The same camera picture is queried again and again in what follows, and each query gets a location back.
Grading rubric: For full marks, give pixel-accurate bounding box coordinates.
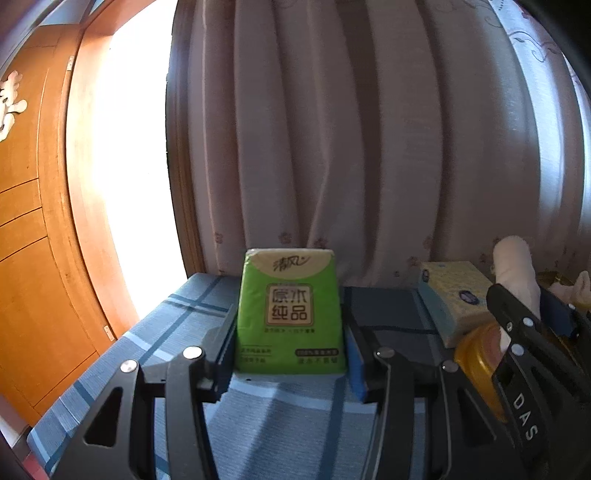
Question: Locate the pink fluffy cloth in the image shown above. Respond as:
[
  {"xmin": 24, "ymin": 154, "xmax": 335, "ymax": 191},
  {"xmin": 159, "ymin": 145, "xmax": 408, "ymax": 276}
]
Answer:
[{"xmin": 549, "ymin": 271, "xmax": 591, "ymax": 312}]

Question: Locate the yellow patterned tissue box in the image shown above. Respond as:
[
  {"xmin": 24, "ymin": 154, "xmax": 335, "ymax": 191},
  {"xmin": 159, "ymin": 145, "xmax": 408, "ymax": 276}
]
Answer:
[{"xmin": 418, "ymin": 261, "xmax": 494, "ymax": 349}]

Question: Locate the round gold tin lid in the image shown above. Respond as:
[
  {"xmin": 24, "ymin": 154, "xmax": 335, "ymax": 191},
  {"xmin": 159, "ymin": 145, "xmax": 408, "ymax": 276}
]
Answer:
[{"xmin": 454, "ymin": 321, "xmax": 507, "ymax": 423}]

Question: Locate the green tissue pack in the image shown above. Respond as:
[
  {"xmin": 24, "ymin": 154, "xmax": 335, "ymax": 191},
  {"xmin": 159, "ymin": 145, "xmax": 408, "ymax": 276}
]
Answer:
[{"xmin": 235, "ymin": 248, "xmax": 346, "ymax": 375}]

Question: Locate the pink floral curtain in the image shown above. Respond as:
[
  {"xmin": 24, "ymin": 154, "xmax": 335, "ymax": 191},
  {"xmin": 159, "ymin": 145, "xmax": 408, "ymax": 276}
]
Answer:
[{"xmin": 166, "ymin": 1, "xmax": 590, "ymax": 287}]

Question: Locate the wooden cabinet door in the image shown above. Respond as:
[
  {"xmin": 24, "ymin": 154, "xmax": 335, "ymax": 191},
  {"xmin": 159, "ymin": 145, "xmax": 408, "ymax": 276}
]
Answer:
[{"xmin": 1, "ymin": 1, "xmax": 184, "ymax": 425}]

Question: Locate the gold rectangular tin box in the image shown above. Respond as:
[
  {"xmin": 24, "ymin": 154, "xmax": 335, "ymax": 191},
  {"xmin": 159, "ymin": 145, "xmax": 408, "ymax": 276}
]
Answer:
[{"xmin": 536, "ymin": 271, "xmax": 573, "ymax": 289}]

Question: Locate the white gauze roll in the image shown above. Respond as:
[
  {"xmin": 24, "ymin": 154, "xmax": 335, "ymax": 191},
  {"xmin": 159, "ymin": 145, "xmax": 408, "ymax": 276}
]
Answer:
[{"xmin": 493, "ymin": 236, "xmax": 541, "ymax": 325}]

